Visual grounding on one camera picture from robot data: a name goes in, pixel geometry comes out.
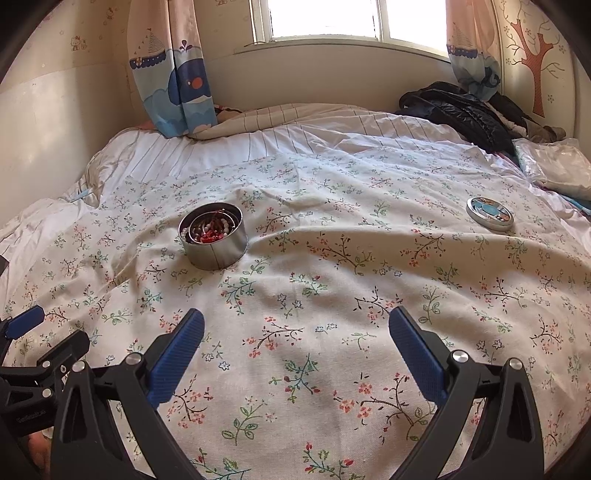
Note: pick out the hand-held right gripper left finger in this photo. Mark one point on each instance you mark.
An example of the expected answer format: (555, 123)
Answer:
(178, 367)

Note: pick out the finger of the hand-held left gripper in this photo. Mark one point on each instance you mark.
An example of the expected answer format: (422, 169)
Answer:
(64, 348)
(25, 324)

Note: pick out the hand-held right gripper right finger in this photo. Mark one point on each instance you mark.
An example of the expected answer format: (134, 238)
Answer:
(418, 362)

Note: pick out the round metal tin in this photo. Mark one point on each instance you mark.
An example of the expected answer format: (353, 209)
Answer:
(217, 256)

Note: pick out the person's left hand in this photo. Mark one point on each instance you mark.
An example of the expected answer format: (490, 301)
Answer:
(39, 454)

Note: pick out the small blue tag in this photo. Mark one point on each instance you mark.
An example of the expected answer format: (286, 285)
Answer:
(81, 194)

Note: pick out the floral bed sheet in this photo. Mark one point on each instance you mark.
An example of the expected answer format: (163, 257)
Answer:
(323, 249)

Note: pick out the round printed tin lid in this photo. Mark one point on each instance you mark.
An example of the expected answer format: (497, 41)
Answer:
(489, 212)

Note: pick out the clear plastic bag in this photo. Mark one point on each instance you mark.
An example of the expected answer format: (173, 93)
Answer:
(554, 166)

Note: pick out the black puffer jacket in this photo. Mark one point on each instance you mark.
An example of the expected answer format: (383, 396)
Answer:
(461, 110)

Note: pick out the striped beige pillow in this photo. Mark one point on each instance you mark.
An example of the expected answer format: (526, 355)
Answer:
(286, 115)

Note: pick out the whale print curtain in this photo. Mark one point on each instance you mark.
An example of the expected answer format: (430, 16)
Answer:
(184, 78)

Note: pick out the boat print curtain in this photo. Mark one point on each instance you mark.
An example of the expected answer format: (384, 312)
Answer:
(471, 46)

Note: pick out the window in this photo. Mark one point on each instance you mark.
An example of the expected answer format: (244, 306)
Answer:
(323, 18)

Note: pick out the tree wall sticker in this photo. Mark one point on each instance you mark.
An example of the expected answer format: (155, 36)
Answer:
(535, 60)

